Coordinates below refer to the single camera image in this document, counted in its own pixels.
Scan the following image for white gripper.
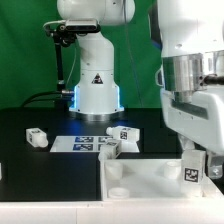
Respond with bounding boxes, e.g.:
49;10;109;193
160;88;224;179

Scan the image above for white square table top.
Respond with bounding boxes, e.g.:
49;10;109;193
100;159;224;201

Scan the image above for black cables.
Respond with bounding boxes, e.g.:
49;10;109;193
20;89;75;108

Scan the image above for white L-shaped fence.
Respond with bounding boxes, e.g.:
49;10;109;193
0;179;224;224

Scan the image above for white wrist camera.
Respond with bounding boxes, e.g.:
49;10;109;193
155;67;164;87

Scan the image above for black camera stand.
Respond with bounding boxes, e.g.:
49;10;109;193
43;18;102;111

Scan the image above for white sheet with tags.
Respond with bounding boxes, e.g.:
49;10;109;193
49;135;140;154

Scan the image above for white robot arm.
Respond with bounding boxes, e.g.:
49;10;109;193
57;0;224;179

